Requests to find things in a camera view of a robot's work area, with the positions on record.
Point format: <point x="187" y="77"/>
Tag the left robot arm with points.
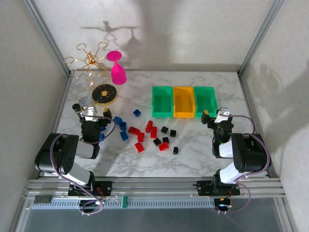
<point x="60" y="157"/>

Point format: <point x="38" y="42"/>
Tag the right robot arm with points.
<point x="251" y="154"/>

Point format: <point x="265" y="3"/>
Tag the green plastic bin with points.
<point x="205" y="101"/>
<point x="163" y="104"/>

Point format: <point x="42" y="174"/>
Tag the orange plastic bin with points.
<point x="184" y="104"/>

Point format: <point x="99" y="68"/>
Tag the tin can yellow label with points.
<point x="85" y="100"/>

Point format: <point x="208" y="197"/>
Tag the small dark bottle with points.
<point x="76" y="107"/>

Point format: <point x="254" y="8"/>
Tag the pink wine glass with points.
<point x="118" y="73"/>

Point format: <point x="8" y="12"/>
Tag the green terminal connector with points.
<point x="124" y="202"/>

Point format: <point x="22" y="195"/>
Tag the grey rubber block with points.
<point x="43" y="198"/>

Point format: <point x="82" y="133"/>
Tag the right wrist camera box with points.
<point x="223" y="113"/>

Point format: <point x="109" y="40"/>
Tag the aluminium side rail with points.
<point x="60" y="108"/>
<point x="256" y="120"/>

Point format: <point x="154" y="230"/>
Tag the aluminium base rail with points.
<point x="154" y="187"/>

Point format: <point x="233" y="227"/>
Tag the aluminium frame post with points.
<point x="48" y="38"/>
<point x="262" y="36"/>

